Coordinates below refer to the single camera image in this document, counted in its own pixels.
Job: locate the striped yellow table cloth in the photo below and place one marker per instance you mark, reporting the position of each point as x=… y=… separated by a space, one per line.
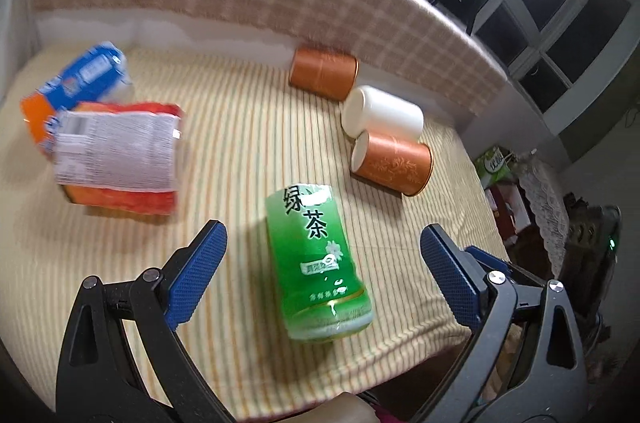
x=247 y=133

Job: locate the orange cylinder cup far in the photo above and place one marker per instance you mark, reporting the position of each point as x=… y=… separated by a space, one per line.
x=326 y=74

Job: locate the white cylinder cup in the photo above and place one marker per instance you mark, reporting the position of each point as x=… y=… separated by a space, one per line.
x=367 y=108

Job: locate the orange cylinder cup near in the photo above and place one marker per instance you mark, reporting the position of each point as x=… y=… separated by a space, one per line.
x=391 y=162

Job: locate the green white box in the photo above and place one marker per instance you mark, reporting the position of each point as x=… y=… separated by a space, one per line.
x=493 y=165

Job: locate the orange cylinder cup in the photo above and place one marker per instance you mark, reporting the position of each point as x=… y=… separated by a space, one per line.
x=391 y=162
x=326 y=74

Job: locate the operator hand at bottom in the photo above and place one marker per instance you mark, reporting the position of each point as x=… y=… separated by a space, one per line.
x=344 y=408

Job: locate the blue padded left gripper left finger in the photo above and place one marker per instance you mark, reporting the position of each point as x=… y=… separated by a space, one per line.
x=98 y=379

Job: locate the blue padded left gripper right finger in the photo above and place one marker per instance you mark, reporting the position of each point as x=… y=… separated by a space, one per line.
x=524 y=360

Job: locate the orange snack bag white label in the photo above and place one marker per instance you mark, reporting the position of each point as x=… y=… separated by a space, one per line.
x=120 y=157

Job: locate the blue orange cookie package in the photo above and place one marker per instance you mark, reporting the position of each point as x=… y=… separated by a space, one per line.
x=98 y=75

